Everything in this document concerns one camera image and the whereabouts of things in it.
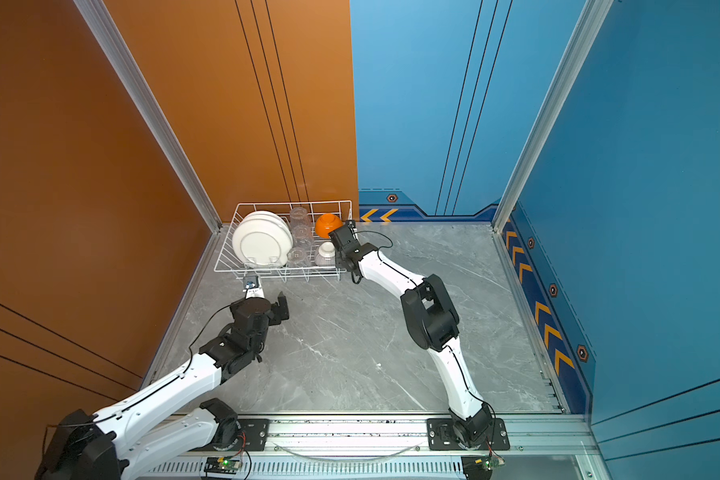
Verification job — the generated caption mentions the white wire dish rack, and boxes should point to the white wire dish rack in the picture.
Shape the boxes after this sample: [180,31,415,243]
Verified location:
[214,200,352,282]

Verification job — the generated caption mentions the watermelon pattern white plate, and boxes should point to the watermelon pattern white plate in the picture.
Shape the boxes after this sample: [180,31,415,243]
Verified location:
[232,220,293,267]

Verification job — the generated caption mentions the green rimmed white plate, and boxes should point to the green rimmed white plate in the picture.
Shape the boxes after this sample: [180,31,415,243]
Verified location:
[242,210,294,248]

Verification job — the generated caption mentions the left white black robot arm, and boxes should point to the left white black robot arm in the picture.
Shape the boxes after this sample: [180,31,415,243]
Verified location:
[35,294,289,479]

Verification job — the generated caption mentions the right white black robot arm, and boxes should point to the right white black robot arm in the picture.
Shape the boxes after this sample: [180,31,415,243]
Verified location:
[329,221,496,449]

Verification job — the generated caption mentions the white ribbed bowl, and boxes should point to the white ribbed bowl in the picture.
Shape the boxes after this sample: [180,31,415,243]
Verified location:
[314,241,336,268]

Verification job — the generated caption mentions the orange bowl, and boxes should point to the orange bowl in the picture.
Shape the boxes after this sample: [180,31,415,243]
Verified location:
[314,213,344,239]

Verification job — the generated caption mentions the left green circuit board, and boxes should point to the left green circuit board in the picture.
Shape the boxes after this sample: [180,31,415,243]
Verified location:
[203,456,244,476]

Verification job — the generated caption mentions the green circuit board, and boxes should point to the green circuit board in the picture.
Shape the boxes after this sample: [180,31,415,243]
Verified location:
[203,456,244,476]
[461,456,506,480]

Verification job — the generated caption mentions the right green circuit board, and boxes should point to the right green circuit board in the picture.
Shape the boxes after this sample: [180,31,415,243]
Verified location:
[461,456,506,480]

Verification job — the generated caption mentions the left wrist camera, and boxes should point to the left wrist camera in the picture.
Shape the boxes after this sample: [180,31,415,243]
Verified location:
[243,274,265,299]

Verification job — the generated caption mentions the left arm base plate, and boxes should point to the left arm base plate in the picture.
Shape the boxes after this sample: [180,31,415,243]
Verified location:
[193,418,270,453]

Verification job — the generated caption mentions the aluminium front rail frame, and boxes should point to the aluminium front rail frame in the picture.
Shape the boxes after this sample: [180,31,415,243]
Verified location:
[138,413,610,479]

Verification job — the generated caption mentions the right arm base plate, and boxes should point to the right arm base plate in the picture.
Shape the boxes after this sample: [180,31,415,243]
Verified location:
[426,417,511,452]

